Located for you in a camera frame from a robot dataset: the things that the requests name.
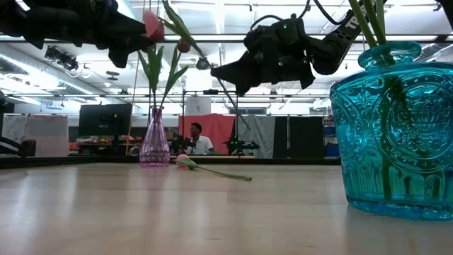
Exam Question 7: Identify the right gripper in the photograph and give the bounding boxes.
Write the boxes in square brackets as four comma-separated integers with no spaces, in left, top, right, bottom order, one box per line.
[210,17,316,97]

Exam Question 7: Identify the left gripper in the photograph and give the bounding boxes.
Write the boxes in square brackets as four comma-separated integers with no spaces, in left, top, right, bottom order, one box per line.
[0,0,157,69]

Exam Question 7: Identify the pink tulip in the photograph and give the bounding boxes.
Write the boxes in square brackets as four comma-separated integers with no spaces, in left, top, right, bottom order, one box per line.
[175,153,253,183]
[137,9,166,111]

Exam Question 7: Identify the green stems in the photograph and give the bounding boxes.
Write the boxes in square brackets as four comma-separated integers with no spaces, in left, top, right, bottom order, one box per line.
[348,0,379,49]

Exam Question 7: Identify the purple glass vase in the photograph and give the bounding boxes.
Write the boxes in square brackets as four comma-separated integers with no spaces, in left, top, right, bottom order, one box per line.
[138,106,171,169]

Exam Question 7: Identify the blue glass vase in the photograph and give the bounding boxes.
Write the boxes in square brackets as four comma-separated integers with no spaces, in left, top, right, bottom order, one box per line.
[329,41,453,222]

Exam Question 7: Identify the red cloth backdrop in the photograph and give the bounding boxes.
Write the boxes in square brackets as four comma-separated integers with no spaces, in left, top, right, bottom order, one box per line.
[177,113,236,156]

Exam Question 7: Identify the gray cloth backdrop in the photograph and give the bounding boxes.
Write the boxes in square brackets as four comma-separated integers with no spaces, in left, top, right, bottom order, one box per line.
[236,114,277,159]

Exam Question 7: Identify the black tripod device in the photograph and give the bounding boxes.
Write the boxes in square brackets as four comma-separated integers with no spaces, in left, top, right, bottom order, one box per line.
[226,137,261,157]

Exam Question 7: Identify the black monitor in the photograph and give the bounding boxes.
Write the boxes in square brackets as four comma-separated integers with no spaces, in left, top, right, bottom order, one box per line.
[78,103,133,137]

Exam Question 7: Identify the person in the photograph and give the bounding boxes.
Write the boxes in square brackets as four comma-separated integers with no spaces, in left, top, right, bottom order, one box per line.
[183,121,215,157]

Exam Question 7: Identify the black curtain panel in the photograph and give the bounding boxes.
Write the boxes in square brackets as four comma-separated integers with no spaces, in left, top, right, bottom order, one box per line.
[274,115,326,159]

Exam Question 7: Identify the cluttered table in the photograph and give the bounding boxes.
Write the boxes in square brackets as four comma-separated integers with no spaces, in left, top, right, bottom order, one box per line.
[69,135,144,157]

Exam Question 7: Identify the blue storage bins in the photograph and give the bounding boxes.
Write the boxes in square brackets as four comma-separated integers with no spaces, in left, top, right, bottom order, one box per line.
[323,125,338,157]

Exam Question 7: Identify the white board panel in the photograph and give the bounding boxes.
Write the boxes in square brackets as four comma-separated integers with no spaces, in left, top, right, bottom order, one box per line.
[1,113,70,158]

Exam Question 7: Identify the black stand frame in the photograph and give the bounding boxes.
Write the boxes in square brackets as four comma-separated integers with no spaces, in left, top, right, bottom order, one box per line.
[181,89,240,157]

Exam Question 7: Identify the black overhead camera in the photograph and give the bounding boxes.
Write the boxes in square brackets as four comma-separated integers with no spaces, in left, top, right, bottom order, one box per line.
[195,55,211,72]

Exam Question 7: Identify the black spotlight with cable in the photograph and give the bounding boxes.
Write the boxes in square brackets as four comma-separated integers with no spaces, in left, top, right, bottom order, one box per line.
[43,45,80,72]

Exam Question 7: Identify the black aluminium table frame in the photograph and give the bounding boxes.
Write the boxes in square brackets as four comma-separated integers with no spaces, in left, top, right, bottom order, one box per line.
[0,136,342,170]

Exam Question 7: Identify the black overhead frame beam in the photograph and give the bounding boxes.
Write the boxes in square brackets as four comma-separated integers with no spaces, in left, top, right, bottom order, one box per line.
[0,33,453,44]

